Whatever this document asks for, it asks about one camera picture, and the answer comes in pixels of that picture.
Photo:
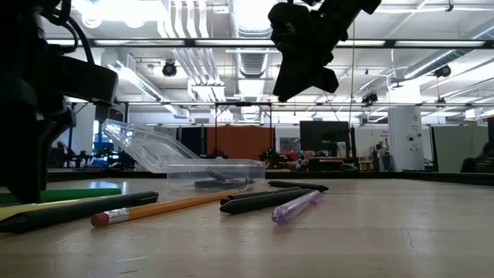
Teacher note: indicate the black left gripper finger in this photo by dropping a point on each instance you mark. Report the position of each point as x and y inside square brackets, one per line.
[23, 162]

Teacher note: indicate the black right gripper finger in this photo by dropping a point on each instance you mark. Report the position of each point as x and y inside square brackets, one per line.
[293, 81]
[325, 79]

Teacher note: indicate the yellow highlighter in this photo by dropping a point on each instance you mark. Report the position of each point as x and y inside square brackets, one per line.
[58, 206]

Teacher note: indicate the green marker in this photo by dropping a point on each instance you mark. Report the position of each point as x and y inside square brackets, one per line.
[85, 194]

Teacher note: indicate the long thick black pen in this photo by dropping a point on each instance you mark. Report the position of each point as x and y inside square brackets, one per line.
[77, 211]

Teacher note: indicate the slim black pen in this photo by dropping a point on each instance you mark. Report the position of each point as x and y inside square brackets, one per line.
[297, 185]

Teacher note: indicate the thin black pen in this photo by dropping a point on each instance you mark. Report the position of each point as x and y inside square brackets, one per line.
[254, 194]

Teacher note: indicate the matte black pen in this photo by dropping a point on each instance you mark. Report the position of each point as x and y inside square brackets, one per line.
[266, 202]

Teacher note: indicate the transparent purple pen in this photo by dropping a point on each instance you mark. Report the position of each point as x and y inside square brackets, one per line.
[295, 207]

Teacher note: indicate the clear plastic supply box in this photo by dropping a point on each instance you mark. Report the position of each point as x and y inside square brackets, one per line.
[162, 154]

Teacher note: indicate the yellow pencil with red eraser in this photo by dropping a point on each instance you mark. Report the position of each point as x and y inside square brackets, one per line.
[154, 209]

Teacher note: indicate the black background robot arm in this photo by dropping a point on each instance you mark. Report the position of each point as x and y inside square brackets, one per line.
[272, 156]

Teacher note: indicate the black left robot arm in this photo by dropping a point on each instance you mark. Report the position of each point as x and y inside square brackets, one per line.
[23, 23]

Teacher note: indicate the black ceiling spotlight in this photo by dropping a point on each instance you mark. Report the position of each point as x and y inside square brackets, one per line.
[169, 68]
[369, 97]
[442, 71]

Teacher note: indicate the black monitor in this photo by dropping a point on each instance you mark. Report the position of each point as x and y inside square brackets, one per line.
[324, 139]

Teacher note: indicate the white round column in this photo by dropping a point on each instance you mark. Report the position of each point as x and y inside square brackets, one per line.
[405, 139]

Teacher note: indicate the black metal frame stand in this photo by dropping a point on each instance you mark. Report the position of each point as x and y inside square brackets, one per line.
[243, 104]

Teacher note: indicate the silver ventilation duct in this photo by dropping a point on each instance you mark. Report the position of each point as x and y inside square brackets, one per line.
[252, 34]

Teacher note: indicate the orange partition wall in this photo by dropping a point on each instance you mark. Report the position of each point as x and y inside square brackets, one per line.
[239, 141]

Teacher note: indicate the black overhead frame beam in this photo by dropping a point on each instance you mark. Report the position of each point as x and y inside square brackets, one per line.
[193, 43]

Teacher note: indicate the black table edge rail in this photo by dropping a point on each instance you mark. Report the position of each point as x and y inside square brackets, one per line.
[386, 175]

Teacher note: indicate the grey partition wall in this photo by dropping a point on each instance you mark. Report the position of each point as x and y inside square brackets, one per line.
[451, 148]

